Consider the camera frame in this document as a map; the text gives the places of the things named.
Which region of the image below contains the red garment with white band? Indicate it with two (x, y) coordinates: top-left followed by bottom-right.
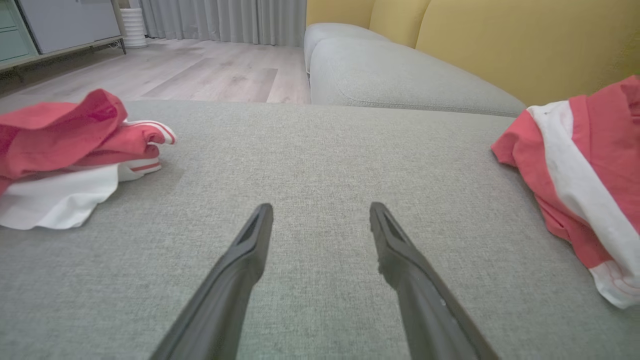
(491, 75), (640, 310)

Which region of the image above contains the white ribbed cylinder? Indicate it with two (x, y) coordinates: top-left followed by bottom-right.
(120, 7), (149, 49)

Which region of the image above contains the grey pillow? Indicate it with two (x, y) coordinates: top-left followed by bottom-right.
(309, 37), (527, 118)

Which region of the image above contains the short grey sofa seat cushion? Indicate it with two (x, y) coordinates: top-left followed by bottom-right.
(303, 22), (391, 73)

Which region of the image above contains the large yellow sofa back cushion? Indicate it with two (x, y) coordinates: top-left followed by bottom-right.
(416, 0), (640, 107)

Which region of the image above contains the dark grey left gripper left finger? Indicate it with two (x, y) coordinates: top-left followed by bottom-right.
(150, 202), (274, 360)

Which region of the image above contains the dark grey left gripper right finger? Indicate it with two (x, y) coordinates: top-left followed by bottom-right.
(369, 201), (502, 360)

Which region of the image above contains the grey pleated curtain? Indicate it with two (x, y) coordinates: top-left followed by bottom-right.
(140, 0), (307, 47)

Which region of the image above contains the narrow yellow sofa back cushion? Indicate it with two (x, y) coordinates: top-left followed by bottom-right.
(369, 0), (432, 49)
(306, 0), (377, 29)

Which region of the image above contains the grey and green cabinet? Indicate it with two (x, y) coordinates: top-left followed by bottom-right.
(0, 0), (127, 83)

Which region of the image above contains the red white T-shirt with logo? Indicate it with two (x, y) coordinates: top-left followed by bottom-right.
(0, 89), (178, 231)

